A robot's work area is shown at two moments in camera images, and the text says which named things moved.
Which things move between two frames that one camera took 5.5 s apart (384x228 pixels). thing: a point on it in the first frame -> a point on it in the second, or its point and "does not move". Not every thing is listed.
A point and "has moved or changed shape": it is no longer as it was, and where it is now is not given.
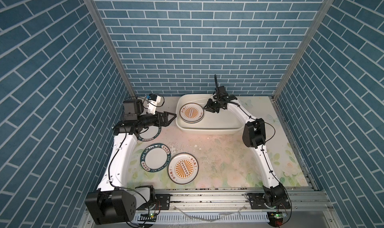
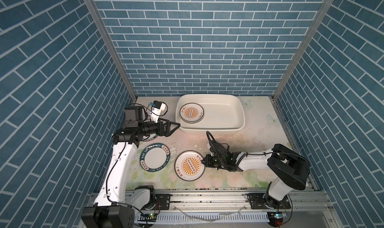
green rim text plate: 155,157 does not move
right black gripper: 208,107 -> 207,163
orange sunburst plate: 191,112 does not move
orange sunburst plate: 192,117 does not move
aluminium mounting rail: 236,202 does not move
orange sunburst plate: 183,168 has moved or changed shape
